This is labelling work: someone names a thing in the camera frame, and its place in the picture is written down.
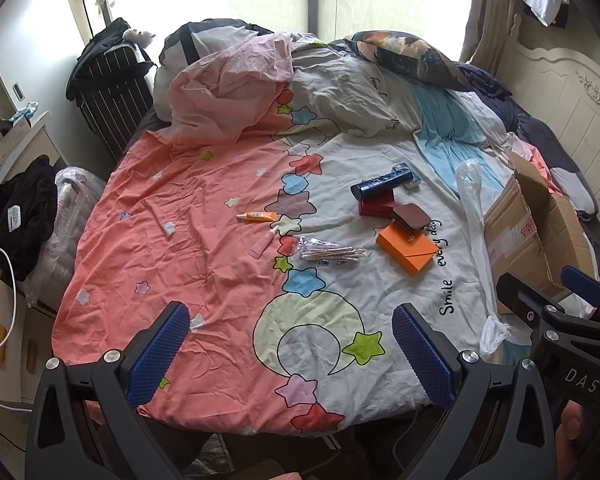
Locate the orange paper envelope box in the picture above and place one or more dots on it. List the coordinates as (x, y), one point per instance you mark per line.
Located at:
(413, 251)

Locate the black clothes pile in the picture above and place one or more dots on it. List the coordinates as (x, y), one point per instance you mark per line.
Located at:
(28, 208)

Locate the starry night small box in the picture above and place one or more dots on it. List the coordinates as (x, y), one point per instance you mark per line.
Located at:
(413, 180)

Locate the bag of cotton swabs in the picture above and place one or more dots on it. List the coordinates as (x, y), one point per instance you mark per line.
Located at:
(313, 249)

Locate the person's right hand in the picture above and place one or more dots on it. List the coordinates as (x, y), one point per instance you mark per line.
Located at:
(569, 429)

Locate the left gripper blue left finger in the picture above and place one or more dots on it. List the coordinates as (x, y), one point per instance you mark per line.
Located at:
(151, 352)

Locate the maroon zip case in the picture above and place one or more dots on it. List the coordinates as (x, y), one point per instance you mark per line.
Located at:
(411, 217)

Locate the brown cardboard box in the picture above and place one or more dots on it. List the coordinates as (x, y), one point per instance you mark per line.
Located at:
(534, 233)

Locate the clear plastic bag bundle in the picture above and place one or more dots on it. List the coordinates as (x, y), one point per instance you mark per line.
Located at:
(78, 191)

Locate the dark patterned pillow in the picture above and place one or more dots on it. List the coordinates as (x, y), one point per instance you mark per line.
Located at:
(409, 56)

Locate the dark blue shampoo bottle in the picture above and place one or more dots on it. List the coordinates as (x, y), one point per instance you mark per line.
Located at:
(377, 185)

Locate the white bedside cabinet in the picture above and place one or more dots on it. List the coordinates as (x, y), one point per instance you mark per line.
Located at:
(24, 143)

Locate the red embossed gift box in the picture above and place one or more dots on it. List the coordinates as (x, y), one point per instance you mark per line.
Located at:
(379, 205)

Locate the pink cosmetic tube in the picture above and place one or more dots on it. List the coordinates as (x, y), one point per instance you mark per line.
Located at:
(258, 249)

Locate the dark navy blanket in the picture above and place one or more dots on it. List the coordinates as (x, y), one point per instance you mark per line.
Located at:
(545, 145)

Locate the cream carved headboard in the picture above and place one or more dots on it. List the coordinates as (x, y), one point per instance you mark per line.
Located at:
(559, 87)

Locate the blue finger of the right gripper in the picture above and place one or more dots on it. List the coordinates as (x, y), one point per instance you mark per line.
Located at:
(581, 284)
(525, 301)

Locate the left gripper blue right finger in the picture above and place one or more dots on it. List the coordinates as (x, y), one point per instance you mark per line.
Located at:
(430, 354)

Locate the cartoon star print duvet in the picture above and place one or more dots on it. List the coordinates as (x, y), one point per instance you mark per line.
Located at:
(299, 195)

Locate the black striped suitcase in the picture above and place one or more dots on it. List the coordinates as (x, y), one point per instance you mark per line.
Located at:
(110, 86)

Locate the small orange tube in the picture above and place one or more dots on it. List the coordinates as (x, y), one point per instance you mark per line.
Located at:
(259, 216)

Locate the white plastic bag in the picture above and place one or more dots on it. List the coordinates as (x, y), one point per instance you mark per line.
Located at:
(468, 178)

